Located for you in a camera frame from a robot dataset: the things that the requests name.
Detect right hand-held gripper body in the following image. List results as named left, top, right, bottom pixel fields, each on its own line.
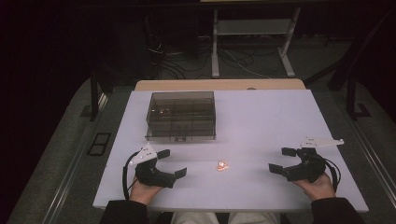
left=282, top=135, right=346, bottom=184

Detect white metal stand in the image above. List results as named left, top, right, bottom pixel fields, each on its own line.
left=210, top=7, right=303, bottom=78

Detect black floor socket frame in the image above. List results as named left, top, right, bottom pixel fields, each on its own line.
left=86, top=132, right=112, bottom=157

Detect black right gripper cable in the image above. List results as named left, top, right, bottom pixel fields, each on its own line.
left=322, top=158, right=342, bottom=193

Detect tangle of floor cables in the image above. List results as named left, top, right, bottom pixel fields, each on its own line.
left=146, top=15, right=272, bottom=80

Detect person's legs in light trousers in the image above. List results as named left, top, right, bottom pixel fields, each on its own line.
left=170, top=211, right=282, bottom=224

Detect person's left hand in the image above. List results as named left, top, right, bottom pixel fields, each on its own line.
left=128, top=175, right=163, bottom=206

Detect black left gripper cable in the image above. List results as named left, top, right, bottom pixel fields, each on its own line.
left=121, top=151, right=140, bottom=201

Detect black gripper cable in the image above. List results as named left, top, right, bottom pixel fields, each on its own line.
left=121, top=151, right=140, bottom=201
left=322, top=158, right=342, bottom=193

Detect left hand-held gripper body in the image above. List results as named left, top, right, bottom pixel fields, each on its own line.
left=129, top=143, right=176, bottom=189

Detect person's right hand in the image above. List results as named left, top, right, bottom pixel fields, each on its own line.
left=291, top=173, right=337, bottom=203

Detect clear compartment storage box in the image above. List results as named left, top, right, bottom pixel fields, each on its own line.
left=145, top=91, right=217, bottom=143

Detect small shiny orange trinket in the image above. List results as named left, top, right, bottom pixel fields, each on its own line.
left=216, top=160, right=231, bottom=173

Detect black metal stand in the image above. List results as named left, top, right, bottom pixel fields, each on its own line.
left=79, top=66, right=115, bottom=122
left=303, top=8, right=396, bottom=121

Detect wooden table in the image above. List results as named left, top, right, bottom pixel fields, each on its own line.
left=134, top=77, right=307, bottom=92

